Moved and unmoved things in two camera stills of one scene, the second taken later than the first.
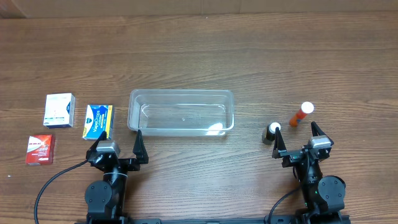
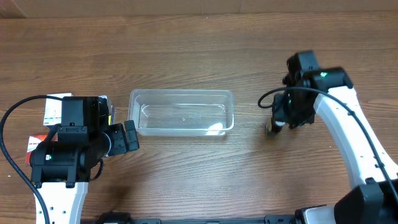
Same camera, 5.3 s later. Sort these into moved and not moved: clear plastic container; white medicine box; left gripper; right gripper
Moved: left gripper; right gripper
Not moved: white medicine box; clear plastic container
